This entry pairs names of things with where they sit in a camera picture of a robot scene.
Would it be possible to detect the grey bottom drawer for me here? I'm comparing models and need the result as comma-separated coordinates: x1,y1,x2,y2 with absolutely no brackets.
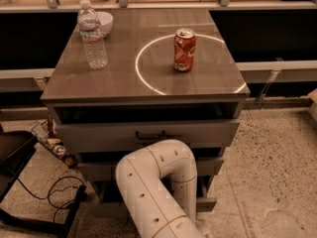
88,197,217,218

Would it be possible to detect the grey drawer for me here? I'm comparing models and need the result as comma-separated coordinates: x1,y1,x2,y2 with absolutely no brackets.
88,197,217,218
78,157,224,181
56,119,239,153

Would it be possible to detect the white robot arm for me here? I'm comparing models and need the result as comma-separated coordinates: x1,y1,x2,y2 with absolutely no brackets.
116,140,203,238

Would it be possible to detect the grey drawer cabinet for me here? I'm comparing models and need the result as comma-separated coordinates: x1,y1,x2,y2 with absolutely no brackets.
42,9,249,203

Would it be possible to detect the grey middle drawer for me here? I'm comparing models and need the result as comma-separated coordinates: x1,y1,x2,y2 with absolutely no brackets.
78,157,224,181

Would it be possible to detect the grey top drawer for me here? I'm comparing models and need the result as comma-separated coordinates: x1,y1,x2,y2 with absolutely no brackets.
56,119,239,153

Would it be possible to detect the orange soda can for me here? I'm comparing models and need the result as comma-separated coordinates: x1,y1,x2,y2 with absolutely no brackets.
173,28,196,72

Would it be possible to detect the white bowl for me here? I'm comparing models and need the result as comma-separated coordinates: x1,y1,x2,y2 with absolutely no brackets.
97,12,113,38

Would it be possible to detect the clear plastic water bottle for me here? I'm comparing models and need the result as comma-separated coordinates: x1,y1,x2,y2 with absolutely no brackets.
77,0,108,69

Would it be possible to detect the snack basket on floor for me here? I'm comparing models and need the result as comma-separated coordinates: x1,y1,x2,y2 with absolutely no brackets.
30,115,78,169

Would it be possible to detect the dark chair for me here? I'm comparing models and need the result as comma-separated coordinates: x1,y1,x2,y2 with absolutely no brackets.
0,131,86,238

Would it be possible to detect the black cable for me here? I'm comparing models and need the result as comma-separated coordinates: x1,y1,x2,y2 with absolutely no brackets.
16,176,86,223

